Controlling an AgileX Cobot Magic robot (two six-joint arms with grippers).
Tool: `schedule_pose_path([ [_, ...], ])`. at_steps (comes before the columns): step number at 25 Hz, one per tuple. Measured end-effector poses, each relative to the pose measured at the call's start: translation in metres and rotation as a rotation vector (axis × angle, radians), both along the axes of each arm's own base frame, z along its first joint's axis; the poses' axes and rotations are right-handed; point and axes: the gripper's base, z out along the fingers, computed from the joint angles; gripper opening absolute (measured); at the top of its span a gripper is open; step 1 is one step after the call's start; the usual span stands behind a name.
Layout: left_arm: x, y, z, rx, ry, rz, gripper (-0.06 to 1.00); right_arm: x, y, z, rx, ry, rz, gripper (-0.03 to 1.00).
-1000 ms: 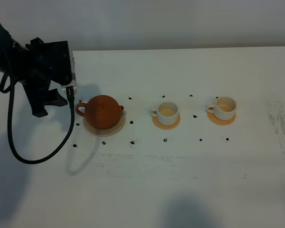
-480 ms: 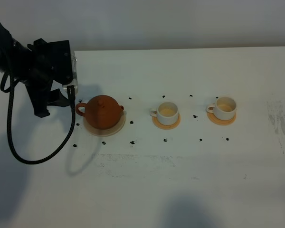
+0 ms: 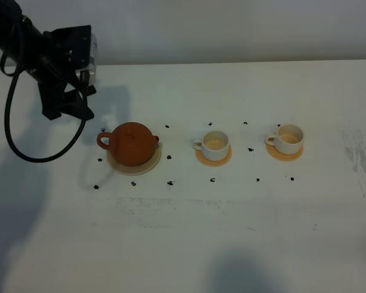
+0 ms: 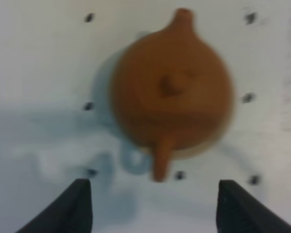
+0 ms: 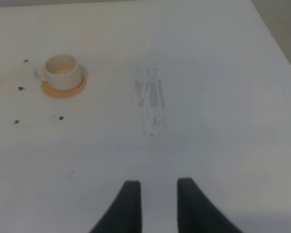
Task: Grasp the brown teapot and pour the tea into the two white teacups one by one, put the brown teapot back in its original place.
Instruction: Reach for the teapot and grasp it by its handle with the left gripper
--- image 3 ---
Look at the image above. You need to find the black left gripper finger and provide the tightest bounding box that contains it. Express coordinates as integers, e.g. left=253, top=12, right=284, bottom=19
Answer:
left=60, top=97, right=94, bottom=119
left=64, top=82, right=96, bottom=101

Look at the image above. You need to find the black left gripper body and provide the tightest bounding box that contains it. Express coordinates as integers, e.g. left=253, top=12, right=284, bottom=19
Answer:
left=27, top=25, right=92, bottom=120

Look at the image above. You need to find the brown clay teapot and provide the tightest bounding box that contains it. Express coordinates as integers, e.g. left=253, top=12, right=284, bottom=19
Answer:
left=96, top=122, right=159, bottom=167

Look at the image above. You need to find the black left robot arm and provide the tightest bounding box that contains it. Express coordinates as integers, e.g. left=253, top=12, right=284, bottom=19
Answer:
left=0, top=1, right=97, bottom=120

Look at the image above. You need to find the beige round teapot coaster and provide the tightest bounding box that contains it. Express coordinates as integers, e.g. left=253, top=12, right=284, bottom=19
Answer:
left=107, top=143, right=163, bottom=176

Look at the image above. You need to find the orange middle cup coaster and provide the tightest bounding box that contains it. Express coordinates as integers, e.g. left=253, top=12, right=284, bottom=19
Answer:
left=195, top=147, right=232, bottom=167

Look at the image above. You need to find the orange cup coaster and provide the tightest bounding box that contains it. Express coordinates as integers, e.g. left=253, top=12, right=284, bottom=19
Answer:
left=266, top=145, right=304, bottom=162
left=195, top=147, right=232, bottom=167

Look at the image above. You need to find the white middle teacup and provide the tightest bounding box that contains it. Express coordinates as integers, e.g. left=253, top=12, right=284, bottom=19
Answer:
left=192, top=131, right=230, bottom=162

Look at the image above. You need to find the white teacup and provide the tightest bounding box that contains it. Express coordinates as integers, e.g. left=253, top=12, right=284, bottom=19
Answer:
left=192, top=131, right=230, bottom=162
left=265, top=124, right=304, bottom=155

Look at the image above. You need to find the orange right cup coaster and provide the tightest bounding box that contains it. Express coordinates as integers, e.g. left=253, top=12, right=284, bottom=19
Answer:
left=266, top=145, right=304, bottom=162

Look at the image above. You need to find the white right teacup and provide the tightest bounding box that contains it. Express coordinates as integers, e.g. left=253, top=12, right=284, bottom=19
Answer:
left=265, top=124, right=304, bottom=155

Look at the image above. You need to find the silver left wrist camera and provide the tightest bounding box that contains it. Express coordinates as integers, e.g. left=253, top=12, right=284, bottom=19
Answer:
left=76, top=33, right=98, bottom=86

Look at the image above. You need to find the black left camera cable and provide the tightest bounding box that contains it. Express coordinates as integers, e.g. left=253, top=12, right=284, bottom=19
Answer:
left=0, top=18, right=90, bottom=162

